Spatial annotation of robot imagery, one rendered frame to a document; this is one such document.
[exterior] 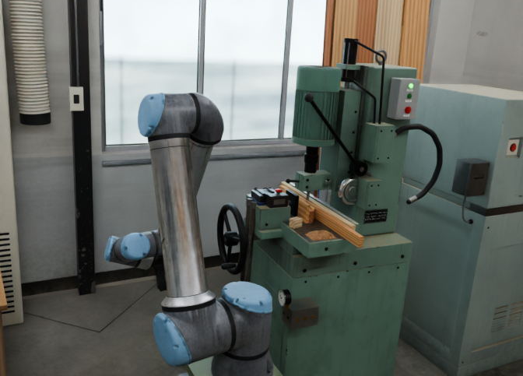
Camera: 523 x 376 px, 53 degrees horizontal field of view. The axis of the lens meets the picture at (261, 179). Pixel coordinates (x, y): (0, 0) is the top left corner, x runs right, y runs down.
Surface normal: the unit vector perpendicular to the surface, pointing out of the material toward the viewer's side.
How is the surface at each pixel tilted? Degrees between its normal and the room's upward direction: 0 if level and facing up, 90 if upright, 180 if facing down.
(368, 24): 87
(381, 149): 90
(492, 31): 90
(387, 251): 90
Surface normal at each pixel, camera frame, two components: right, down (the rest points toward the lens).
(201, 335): 0.55, -0.07
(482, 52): -0.89, 0.07
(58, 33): 0.45, 0.27
